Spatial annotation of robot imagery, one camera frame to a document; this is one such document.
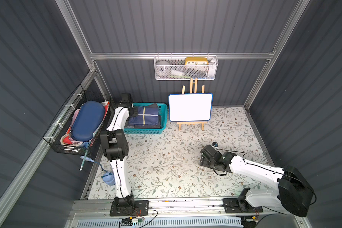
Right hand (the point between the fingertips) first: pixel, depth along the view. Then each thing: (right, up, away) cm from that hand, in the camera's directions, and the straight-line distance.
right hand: (207, 160), depth 86 cm
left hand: (-50, +31, +15) cm, 60 cm away
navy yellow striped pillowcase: (-41, +28, +16) cm, 52 cm away
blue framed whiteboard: (-9, +34, +10) cm, 37 cm away
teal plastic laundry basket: (-29, +31, +21) cm, 47 cm away
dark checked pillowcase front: (-34, +20, +13) cm, 42 cm away
